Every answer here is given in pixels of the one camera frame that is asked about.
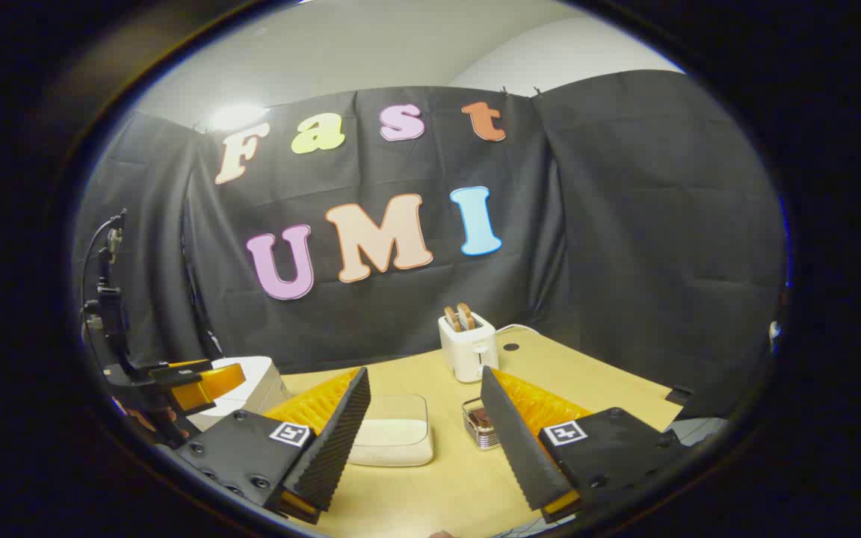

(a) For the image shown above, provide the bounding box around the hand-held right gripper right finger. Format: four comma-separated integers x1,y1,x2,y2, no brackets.
480,365,691,524

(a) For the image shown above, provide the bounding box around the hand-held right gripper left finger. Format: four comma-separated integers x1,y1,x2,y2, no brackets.
175,366,372,525

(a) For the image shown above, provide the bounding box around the metal chopstick holder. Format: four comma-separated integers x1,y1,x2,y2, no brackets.
462,398,506,451

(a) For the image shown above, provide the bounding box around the white rice cooker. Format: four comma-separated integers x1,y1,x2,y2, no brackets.
188,356,293,433

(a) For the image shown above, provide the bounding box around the white toaster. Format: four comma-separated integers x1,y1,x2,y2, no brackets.
438,312,499,383

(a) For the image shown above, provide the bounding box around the black backdrop cloth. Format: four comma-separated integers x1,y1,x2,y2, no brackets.
72,69,789,419

